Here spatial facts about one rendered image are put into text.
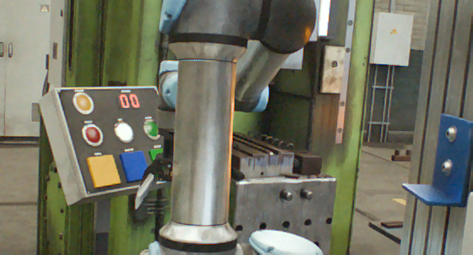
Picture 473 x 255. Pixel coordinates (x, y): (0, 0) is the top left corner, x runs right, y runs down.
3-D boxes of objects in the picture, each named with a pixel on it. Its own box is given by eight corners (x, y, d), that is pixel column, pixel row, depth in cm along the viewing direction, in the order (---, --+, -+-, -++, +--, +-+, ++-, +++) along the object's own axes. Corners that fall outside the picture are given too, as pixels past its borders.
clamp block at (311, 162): (322, 174, 201) (323, 155, 200) (301, 175, 197) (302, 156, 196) (302, 166, 211) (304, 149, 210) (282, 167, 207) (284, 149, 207)
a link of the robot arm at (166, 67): (160, 61, 126) (158, 59, 134) (158, 111, 127) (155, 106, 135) (197, 63, 127) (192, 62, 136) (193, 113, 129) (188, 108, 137)
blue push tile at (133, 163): (151, 177, 151) (142, 150, 152) (129, 181, 145) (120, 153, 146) (146, 179, 152) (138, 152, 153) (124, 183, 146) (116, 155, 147)
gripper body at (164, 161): (151, 184, 129) (154, 131, 128) (154, 176, 138) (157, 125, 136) (186, 187, 130) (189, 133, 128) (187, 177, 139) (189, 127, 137)
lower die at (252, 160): (291, 175, 195) (294, 150, 194) (238, 177, 186) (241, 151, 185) (236, 150, 232) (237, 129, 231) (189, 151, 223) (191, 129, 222)
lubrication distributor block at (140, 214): (153, 228, 187) (154, 187, 185) (134, 230, 184) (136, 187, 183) (149, 225, 190) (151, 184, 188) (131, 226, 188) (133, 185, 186)
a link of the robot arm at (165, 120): (158, 107, 136) (193, 109, 137) (157, 127, 137) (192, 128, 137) (155, 111, 129) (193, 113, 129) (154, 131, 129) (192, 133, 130)
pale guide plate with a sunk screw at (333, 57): (341, 94, 214) (345, 46, 211) (321, 93, 210) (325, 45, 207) (338, 93, 216) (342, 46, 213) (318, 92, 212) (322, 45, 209)
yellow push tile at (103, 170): (121, 182, 143) (112, 154, 144) (97, 186, 138) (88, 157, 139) (117, 185, 144) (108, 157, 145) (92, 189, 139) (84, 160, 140)
